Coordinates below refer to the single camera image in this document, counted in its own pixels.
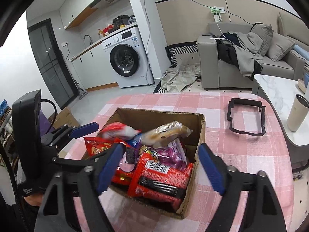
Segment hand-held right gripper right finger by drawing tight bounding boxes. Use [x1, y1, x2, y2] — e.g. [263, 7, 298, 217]
[198, 142, 288, 232]

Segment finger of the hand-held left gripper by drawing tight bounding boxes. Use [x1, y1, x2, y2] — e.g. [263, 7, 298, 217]
[41, 122, 100, 148]
[51, 146, 114, 172]

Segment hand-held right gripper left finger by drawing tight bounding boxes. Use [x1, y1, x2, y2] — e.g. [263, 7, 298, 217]
[35, 142, 126, 232]

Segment red and pink cookie packet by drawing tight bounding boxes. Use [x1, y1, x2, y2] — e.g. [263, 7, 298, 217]
[111, 146, 141, 186]

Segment red snack packet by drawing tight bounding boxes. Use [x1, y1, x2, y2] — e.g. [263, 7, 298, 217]
[101, 122, 142, 141]

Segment purple taro snack bag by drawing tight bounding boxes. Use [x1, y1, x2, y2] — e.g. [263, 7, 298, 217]
[154, 139, 188, 172]

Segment red packet with black stripe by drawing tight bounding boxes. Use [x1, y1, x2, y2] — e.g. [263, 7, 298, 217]
[127, 153, 194, 211]

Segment clear cracker packet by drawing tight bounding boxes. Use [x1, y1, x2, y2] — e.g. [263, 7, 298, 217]
[141, 121, 194, 148]

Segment brown cardboard box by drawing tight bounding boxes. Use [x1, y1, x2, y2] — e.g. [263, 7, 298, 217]
[81, 107, 206, 220]

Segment person's left forearm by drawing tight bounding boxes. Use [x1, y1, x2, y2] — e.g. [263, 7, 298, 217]
[0, 191, 40, 232]

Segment person's left hand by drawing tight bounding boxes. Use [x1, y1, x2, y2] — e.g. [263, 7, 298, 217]
[24, 193, 44, 207]

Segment small cardboard box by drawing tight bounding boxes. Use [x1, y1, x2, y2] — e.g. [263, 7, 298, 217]
[52, 107, 81, 129]

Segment shoe rack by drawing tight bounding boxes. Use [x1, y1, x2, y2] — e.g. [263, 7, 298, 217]
[0, 99, 20, 174]

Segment pink plaid tablecloth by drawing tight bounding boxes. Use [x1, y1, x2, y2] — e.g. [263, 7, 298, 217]
[58, 92, 294, 232]

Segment white lower kitchen cabinets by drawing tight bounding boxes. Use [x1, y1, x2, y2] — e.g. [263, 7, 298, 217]
[71, 37, 119, 91]

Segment dark glass door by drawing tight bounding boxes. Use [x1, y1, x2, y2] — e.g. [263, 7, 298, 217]
[28, 19, 78, 110]

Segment white washing machine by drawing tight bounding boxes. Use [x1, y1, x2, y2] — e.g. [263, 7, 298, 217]
[103, 26, 155, 89]

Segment beige cloth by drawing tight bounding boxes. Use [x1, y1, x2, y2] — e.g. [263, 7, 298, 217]
[159, 64, 202, 93]

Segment beige tumbler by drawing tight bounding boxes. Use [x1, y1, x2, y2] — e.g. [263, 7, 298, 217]
[286, 94, 309, 132]

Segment marble coffee table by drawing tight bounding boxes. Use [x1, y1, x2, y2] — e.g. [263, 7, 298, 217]
[253, 74, 309, 182]

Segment grey sofa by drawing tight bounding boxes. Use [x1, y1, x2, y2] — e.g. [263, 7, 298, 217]
[196, 12, 309, 89]

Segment black white patterned rug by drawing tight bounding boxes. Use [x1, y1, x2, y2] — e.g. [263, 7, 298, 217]
[153, 44, 202, 95]

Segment black kitchen appliance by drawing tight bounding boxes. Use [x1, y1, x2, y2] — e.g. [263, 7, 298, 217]
[113, 15, 129, 28]

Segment grey hoodie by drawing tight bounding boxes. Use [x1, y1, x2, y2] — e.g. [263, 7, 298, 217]
[235, 31, 265, 79]

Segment white upper cabinets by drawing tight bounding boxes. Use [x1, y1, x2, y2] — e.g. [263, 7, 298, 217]
[59, 0, 132, 31]

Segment black garment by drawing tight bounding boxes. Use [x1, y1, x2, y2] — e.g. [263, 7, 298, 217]
[216, 32, 242, 66]

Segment grey cushion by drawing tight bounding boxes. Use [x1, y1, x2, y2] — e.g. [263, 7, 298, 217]
[267, 32, 295, 62]
[250, 24, 274, 56]

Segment blue pillow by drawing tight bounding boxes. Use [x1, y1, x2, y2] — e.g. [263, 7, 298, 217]
[292, 45, 309, 63]

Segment white power strip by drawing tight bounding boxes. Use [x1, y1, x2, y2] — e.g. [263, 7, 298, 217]
[210, 6, 225, 22]

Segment black plastic frame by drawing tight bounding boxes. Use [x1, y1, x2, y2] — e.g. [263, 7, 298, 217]
[226, 98, 266, 136]

